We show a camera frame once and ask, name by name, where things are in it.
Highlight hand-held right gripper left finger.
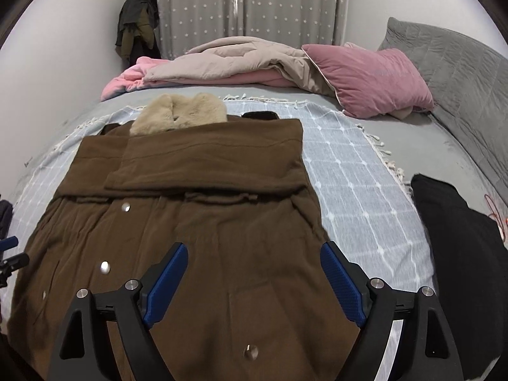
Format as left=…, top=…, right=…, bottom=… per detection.
left=47, top=242, right=189, bottom=381

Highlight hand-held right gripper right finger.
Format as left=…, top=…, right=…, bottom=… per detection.
left=320, top=241, right=466, bottom=381

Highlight brown coat with fur collar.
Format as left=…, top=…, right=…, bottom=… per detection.
left=6, top=93, right=370, bottom=381

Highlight hanging dark clothes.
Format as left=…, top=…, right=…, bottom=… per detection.
left=115, top=0, right=163, bottom=66

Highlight black puffer jacket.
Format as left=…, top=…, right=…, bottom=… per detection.
left=0, top=200, right=14, bottom=243

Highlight black folded garment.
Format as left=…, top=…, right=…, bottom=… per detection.
left=411, top=172, right=508, bottom=381

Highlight light blue checked blanket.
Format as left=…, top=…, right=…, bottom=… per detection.
left=0, top=94, right=437, bottom=350

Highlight grey bed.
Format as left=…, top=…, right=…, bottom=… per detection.
left=0, top=83, right=508, bottom=271

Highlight small black object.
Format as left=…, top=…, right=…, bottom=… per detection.
left=242, top=111, right=278, bottom=122

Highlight pink pillow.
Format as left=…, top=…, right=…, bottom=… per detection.
left=302, top=43, right=435, bottom=119

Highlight pink and beige comforter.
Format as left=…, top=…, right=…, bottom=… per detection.
left=100, top=36, right=338, bottom=102

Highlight grey star-print curtain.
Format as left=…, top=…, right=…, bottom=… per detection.
left=137, top=0, right=350, bottom=60

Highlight red cable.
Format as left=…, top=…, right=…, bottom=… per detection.
left=486, top=194, right=508, bottom=243

